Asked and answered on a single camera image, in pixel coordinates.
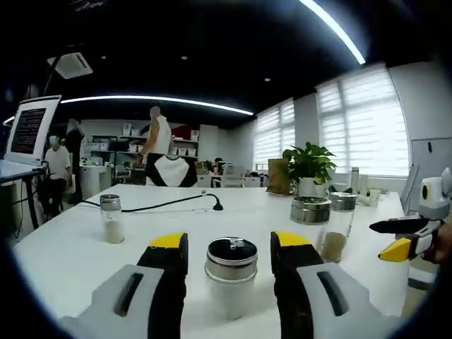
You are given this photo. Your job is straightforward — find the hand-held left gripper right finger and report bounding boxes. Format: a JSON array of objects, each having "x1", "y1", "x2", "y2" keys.
[{"x1": 270, "y1": 231, "x2": 405, "y2": 339}]

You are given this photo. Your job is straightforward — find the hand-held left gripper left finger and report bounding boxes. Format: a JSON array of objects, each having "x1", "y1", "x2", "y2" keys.
[{"x1": 58, "y1": 232, "x2": 188, "y2": 339}]

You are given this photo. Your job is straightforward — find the tall seasoning bottle brown contents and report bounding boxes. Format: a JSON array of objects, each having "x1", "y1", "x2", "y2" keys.
[{"x1": 321, "y1": 192, "x2": 358, "y2": 264}]

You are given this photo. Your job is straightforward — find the short seasoning bottle cream contents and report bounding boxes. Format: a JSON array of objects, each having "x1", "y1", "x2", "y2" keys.
[{"x1": 100, "y1": 194, "x2": 126, "y2": 244}]

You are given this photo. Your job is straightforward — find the tall seasoning bottle white contents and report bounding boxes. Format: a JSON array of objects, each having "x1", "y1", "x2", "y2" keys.
[{"x1": 290, "y1": 196, "x2": 333, "y2": 264}]

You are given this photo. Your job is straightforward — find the short seasoning bottle white contents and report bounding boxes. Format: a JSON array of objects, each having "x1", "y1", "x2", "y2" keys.
[{"x1": 204, "y1": 237, "x2": 258, "y2": 321}]

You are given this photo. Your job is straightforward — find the person's right hand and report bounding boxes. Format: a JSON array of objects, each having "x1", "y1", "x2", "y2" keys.
[{"x1": 423, "y1": 218, "x2": 452, "y2": 265}]

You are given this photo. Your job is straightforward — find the wide white window blind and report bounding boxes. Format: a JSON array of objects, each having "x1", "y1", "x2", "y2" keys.
[{"x1": 316, "y1": 65, "x2": 410, "y2": 177}]

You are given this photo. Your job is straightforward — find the large potted green plant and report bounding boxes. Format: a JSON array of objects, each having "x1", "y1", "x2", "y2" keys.
[{"x1": 281, "y1": 141, "x2": 338, "y2": 197}]

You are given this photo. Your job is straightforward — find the tall brown cardboard box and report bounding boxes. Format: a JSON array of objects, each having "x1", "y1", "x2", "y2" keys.
[{"x1": 267, "y1": 157, "x2": 292, "y2": 195}]

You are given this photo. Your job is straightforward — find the black laptop stand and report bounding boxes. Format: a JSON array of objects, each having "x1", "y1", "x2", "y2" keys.
[{"x1": 0, "y1": 169, "x2": 45, "y2": 230}]

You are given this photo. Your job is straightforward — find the black and white shirt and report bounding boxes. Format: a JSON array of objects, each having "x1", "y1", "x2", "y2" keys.
[{"x1": 145, "y1": 154, "x2": 198, "y2": 188}]

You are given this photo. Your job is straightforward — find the narrow white window blind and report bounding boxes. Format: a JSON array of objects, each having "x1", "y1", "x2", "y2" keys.
[{"x1": 253, "y1": 98, "x2": 296, "y2": 170}]

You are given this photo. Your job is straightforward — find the shelf with white bins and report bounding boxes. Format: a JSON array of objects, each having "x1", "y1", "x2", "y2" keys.
[{"x1": 90, "y1": 121, "x2": 201, "y2": 163}]

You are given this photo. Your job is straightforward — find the white mesh office chair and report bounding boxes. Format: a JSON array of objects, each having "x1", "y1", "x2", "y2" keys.
[{"x1": 224, "y1": 163, "x2": 245, "y2": 188}]

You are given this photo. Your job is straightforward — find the ceiling light strip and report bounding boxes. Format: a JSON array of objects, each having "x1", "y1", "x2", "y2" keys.
[
  {"x1": 299, "y1": 0, "x2": 367, "y2": 65},
  {"x1": 59, "y1": 94, "x2": 255, "y2": 117}
]

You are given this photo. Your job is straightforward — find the white open laptop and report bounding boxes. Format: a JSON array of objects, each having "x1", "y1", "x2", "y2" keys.
[{"x1": 0, "y1": 94, "x2": 63, "y2": 184}]

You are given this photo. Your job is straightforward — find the black tripod pole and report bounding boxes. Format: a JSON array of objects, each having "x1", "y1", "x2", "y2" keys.
[{"x1": 42, "y1": 66, "x2": 59, "y2": 97}]

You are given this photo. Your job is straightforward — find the ceiling air conditioner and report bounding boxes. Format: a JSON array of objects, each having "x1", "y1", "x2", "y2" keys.
[{"x1": 47, "y1": 52, "x2": 94, "y2": 80}]

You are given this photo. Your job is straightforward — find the black table cable with plug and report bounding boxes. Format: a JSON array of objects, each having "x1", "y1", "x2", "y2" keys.
[{"x1": 83, "y1": 190, "x2": 224, "y2": 213}]

